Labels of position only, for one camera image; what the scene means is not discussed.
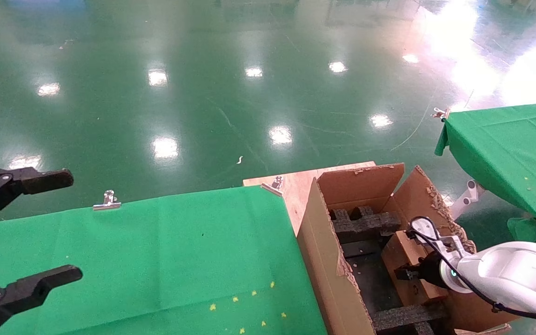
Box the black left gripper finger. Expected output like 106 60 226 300
0 265 83 335
0 166 74 229

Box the light wooden board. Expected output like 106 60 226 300
242 161 375 235

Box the large flat green tablecloth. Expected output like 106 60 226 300
0 185 328 335

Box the small brown box with holes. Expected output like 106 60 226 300
381 231 450 306

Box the notched black foam block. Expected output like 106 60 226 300
328 206 401 245

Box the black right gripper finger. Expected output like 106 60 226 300
395 265 420 281

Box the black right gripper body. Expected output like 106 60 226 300
418 251 448 290

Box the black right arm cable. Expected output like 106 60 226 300
409 215 536 323

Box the long black foam block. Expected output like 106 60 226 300
370 302 450 335

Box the black foam base sheet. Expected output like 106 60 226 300
341 240 401 317

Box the large open cardboard carton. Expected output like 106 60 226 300
296 163 522 335

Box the white metal table leg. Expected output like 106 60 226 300
449 180 486 220

